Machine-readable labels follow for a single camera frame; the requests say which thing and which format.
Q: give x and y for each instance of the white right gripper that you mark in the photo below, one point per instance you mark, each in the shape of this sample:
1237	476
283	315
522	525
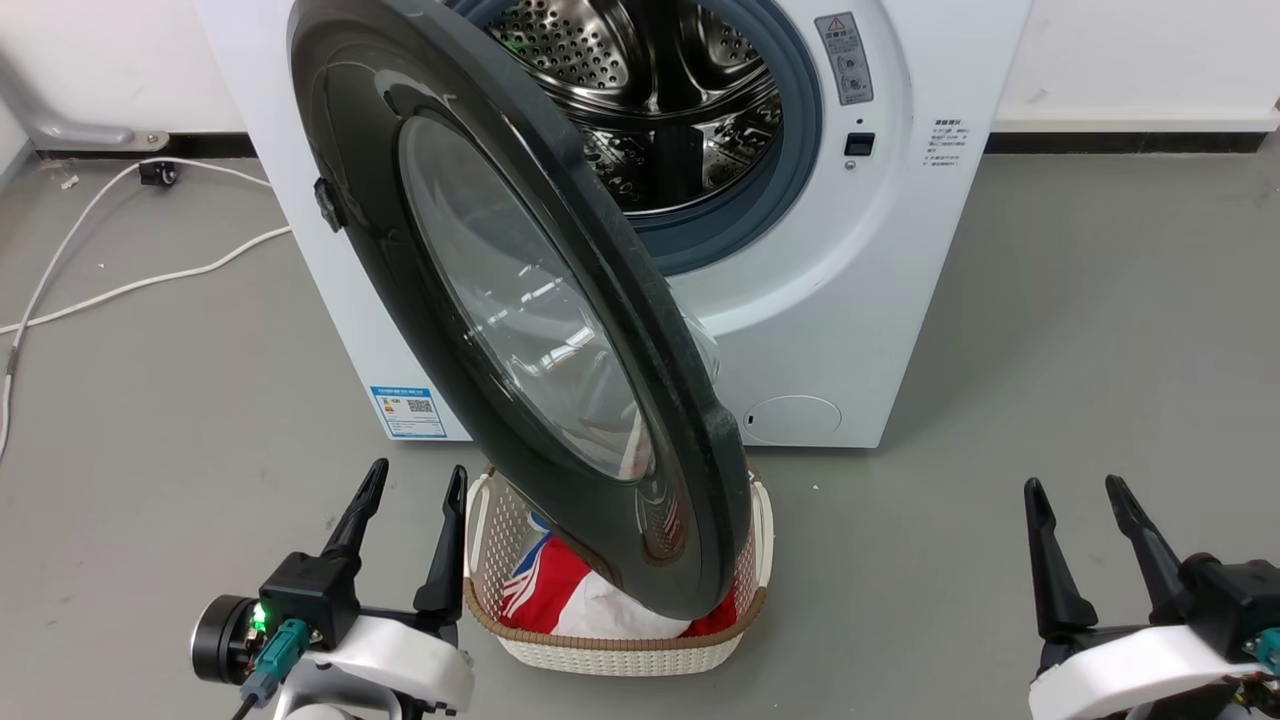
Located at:
1130	670

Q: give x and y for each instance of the grey-blue rubber door gasket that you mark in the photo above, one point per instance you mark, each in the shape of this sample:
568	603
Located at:
795	150

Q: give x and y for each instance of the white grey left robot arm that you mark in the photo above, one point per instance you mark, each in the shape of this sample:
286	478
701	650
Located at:
330	705

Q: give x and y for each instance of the white front-load washing machine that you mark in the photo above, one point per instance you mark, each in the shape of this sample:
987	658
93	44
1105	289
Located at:
860	300

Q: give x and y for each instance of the grey metal floor bracket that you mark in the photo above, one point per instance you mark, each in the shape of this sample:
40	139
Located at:
70	125

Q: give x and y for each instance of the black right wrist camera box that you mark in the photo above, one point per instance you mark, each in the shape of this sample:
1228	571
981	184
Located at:
1235	600

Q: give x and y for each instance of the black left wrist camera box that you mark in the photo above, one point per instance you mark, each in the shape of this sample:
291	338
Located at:
310	595

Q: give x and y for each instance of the small black caster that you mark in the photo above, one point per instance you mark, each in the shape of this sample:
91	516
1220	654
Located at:
158	173

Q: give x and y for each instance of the blue energy label sticker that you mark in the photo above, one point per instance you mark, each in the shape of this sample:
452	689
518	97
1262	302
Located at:
408	412

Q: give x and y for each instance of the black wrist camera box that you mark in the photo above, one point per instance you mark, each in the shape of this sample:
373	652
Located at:
1235	600
310	595

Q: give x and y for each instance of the white woven laundry basket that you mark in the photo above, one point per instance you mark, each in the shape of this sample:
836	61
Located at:
600	655

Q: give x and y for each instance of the black door lock tab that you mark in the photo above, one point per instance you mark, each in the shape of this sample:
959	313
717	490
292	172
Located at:
327	205

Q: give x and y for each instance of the black cylindrical left wrist motor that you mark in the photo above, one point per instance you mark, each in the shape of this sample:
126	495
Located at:
222	640

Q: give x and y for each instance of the red and white garment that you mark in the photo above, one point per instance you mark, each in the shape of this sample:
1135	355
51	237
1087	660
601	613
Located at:
560	590

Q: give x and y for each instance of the perforated steel washer drum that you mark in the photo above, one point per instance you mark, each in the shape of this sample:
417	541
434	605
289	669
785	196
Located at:
660	110

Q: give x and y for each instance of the round white filter cover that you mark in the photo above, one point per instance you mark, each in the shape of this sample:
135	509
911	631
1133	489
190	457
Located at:
794	420

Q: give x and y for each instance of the black round glass washer door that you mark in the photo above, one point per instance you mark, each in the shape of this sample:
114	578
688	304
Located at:
520	300

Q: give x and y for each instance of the grey warning sticker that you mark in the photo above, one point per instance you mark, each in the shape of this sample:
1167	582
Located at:
844	58

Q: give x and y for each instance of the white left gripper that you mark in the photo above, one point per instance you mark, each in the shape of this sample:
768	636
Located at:
410	660

